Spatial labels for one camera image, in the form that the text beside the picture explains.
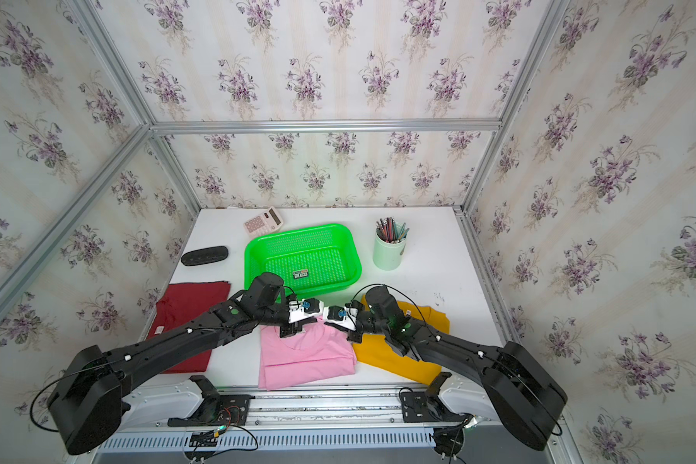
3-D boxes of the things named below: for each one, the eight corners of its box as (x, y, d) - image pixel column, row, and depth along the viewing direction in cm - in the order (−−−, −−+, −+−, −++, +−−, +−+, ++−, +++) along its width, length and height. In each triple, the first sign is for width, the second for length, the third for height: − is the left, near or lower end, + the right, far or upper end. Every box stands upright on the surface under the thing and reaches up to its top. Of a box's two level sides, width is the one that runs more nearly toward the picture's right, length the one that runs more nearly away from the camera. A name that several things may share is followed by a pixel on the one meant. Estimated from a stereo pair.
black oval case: (185, 268, 104) (179, 261, 101) (188, 256, 108) (183, 248, 104) (226, 264, 106) (222, 257, 102) (228, 252, 109) (224, 244, 106)
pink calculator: (252, 242, 109) (251, 239, 108) (241, 223, 115) (240, 220, 114) (286, 226, 115) (286, 223, 113) (274, 209, 121) (273, 206, 119)
